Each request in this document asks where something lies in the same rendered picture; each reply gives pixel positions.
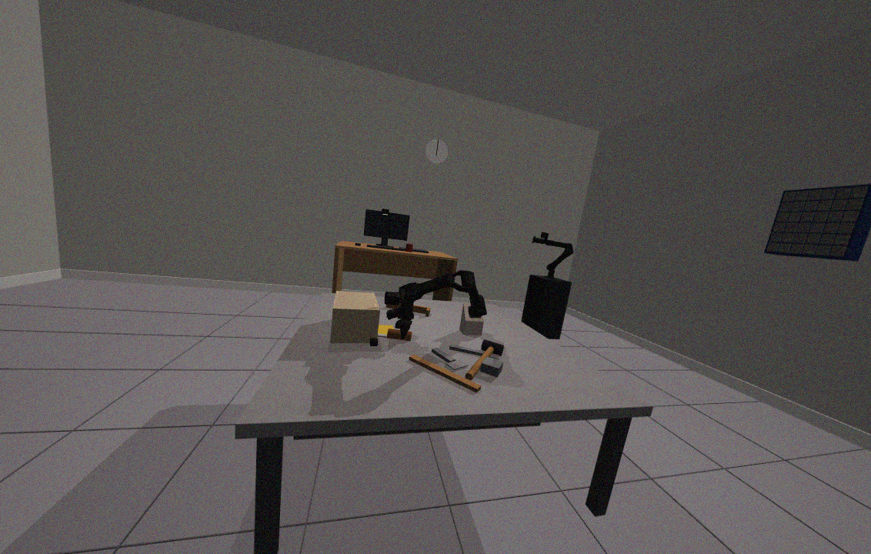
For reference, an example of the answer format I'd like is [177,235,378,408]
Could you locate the tan l-shaped wooden stick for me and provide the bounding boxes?
[386,303,431,317]

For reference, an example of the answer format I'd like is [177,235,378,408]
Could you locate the brown cylinder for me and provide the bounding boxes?
[378,329,412,341]

